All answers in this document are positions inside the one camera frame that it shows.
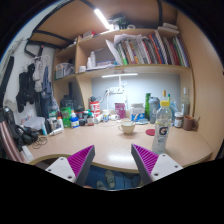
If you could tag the under-shelf light bar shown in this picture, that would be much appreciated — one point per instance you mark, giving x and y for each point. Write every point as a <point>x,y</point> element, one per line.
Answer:
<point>119,75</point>

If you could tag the black speaker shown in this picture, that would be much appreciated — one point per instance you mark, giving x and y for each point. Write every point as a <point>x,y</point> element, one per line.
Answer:
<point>67,101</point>

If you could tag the white jar blue label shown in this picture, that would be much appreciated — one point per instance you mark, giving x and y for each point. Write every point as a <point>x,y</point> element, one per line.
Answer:
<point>105,116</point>

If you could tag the cream ceramic cup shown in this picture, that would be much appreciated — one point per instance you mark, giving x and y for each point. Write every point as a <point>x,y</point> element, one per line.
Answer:
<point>127,128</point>

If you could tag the grey shaker bottle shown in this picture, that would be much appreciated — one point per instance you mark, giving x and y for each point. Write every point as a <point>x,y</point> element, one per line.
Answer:
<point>154,110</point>

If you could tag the green box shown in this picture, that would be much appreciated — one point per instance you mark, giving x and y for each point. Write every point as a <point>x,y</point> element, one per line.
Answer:
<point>66,116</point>

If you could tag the red and white canister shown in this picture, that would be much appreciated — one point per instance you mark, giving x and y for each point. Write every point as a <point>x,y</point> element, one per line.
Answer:
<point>95,107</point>

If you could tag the white wall power outlet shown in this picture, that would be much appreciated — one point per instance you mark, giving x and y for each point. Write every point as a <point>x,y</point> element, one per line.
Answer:
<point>115,90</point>

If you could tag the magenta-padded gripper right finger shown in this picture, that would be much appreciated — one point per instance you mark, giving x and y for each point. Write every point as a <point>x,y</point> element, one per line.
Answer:
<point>165,165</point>

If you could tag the clear drink bottle yellow cap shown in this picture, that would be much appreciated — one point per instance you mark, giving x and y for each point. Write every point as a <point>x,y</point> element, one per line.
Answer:
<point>162,128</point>

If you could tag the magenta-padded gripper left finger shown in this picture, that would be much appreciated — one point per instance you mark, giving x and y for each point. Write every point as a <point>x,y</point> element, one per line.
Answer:
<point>60,166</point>

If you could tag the white bottle blue label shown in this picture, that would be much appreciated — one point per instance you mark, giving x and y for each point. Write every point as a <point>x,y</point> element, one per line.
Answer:
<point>74,121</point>

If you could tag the flat round red coaster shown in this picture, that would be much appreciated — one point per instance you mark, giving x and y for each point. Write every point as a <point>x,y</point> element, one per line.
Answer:
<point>149,132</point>

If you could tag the brown mug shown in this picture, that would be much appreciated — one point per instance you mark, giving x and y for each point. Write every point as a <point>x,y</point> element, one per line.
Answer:
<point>188,123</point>

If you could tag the wooden shelf unit with books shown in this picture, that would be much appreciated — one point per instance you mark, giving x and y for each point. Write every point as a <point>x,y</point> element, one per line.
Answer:
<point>100,40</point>

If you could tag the dark hanging clothes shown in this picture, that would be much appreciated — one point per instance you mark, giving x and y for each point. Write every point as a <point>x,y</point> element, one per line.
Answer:
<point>26,86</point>

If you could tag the ceiling light bar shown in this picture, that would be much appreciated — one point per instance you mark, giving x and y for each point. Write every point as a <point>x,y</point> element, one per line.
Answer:
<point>101,18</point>

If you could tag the brown jar white lid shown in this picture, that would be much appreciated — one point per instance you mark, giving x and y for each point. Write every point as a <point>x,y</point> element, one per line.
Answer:
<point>178,120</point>

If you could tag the magenta carton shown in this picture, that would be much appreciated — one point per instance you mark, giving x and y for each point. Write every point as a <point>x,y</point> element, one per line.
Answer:
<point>120,110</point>

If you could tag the grey slipper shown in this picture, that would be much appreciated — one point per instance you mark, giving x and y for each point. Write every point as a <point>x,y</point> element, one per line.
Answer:
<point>101,185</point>
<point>110,178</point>

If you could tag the blue and white box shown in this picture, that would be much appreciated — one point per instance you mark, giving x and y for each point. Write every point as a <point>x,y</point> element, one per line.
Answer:
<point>137,112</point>

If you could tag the tall green bottle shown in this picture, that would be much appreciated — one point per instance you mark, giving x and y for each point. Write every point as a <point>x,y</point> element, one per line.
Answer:
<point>147,106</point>

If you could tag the clear plastic bag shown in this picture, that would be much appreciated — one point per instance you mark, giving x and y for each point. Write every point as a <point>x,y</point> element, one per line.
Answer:
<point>175,108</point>

